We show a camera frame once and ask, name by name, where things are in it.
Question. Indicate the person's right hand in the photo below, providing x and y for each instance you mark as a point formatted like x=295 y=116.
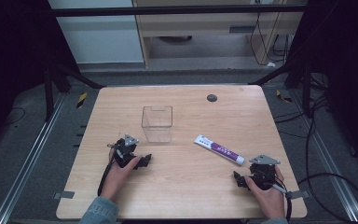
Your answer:
x=268 y=199

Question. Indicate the black horizontal bar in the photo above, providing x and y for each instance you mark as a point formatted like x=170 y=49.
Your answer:
x=177 y=11

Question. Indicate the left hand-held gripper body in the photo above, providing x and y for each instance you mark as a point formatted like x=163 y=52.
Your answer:
x=125 y=151

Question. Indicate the yellow black striped tape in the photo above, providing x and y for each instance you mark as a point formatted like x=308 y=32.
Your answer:
x=282 y=96
x=81 y=100

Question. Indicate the white cabinet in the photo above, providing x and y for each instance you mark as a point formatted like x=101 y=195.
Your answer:
x=101 y=34

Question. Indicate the clear plastic container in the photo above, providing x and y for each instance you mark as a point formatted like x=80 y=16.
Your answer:
x=157 y=123

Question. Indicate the person's denim sleeve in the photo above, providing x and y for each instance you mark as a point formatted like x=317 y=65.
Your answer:
x=101 y=211
x=275 y=220

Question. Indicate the white purple toothpaste tube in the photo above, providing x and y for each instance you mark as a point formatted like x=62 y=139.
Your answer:
x=219 y=149

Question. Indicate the wooden desk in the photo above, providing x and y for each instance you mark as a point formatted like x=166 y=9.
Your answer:
x=199 y=34

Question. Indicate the black metal stand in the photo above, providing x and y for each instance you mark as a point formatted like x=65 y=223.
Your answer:
x=56 y=77
x=295 y=77

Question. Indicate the grey table grommet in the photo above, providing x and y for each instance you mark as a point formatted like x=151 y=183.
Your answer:
x=212 y=98

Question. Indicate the person's left denim sleeve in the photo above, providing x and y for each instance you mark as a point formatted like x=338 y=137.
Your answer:
x=101 y=211

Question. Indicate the grey table bracket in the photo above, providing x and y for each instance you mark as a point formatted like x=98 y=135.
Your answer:
x=64 y=195
x=298 y=194

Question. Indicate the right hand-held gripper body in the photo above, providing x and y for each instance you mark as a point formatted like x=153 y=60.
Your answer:
x=263 y=174

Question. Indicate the person's left hand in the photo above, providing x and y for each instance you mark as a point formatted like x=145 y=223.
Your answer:
x=118 y=177

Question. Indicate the person's right denim sleeve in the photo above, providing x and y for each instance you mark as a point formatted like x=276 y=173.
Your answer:
x=275 y=220

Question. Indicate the aluminium floor rail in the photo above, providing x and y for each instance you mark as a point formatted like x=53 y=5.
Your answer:
x=326 y=155
x=28 y=158

